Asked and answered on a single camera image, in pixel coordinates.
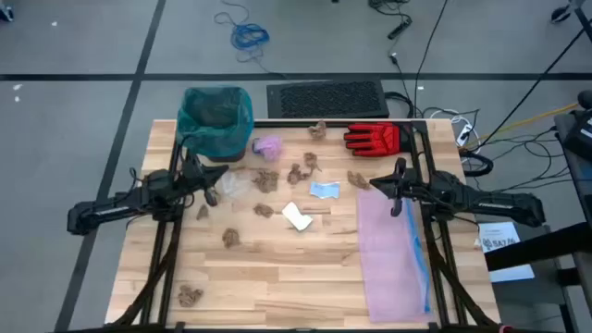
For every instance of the white power strip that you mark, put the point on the white power strip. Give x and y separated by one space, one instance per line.
464 134

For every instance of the pink plastic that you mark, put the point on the pink plastic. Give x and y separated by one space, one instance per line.
268 147

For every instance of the black crossbar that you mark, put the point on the black crossbar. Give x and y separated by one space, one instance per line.
536 245

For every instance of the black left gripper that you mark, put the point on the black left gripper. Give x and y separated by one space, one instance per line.
192 180

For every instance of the dark floor object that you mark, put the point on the dark floor object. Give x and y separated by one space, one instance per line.
4 13

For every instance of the torn printed wrapper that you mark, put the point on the torn printed wrapper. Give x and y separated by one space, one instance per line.
324 190

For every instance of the black device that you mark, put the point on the black device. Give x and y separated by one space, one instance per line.
580 134

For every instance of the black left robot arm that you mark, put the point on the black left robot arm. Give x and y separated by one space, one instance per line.
111 210

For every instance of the grey metal cart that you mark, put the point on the grey metal cart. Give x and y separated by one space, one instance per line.
532 300

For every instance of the black power strip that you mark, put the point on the black power strip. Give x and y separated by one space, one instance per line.
400 28

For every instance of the teal trash bag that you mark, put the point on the teal trash bag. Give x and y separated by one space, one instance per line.
215 115

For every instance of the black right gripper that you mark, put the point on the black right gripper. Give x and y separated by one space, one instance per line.
416 189

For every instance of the brown paper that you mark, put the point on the brown paper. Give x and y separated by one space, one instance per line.
358 180
263 210
317 130
189 296
230 238
295 175
311 161
266 180

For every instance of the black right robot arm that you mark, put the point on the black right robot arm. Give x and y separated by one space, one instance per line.
499 203

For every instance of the white card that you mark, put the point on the white card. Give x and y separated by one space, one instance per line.
297 216

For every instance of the clear plastic wrap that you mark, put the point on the clear plastic wrap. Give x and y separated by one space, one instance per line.
233 185

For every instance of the white printed paper sheet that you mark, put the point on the white printed paper sheet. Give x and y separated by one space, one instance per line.
499 233

